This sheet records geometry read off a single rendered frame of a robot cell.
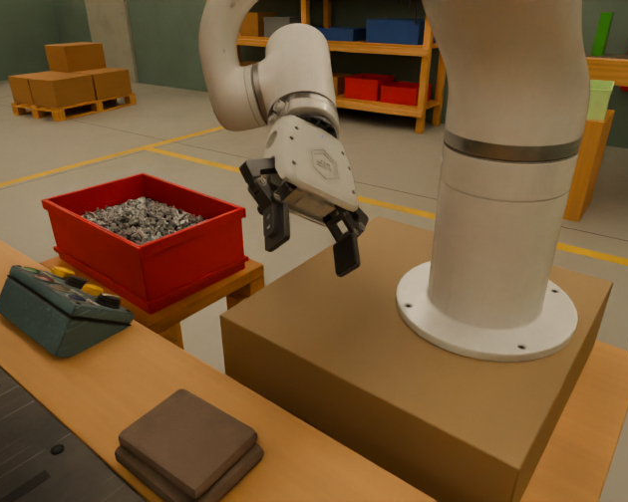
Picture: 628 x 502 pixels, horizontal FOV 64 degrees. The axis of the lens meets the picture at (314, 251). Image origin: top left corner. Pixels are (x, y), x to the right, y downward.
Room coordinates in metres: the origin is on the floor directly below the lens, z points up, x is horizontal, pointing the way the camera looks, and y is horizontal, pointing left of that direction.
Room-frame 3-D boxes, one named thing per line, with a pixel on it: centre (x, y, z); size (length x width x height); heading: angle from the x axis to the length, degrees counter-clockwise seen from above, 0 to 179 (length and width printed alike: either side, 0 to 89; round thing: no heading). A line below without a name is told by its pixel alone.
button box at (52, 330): (0.51, 0.30, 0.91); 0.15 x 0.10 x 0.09; 52
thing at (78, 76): (6.51, 2.99, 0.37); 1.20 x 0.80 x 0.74; 153
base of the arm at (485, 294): (0.47, -0.19, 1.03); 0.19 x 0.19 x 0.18
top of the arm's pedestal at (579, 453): (0.47, -0.19, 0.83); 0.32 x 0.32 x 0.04; 52
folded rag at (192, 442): (0.30, 0.10, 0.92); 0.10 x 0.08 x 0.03; 53
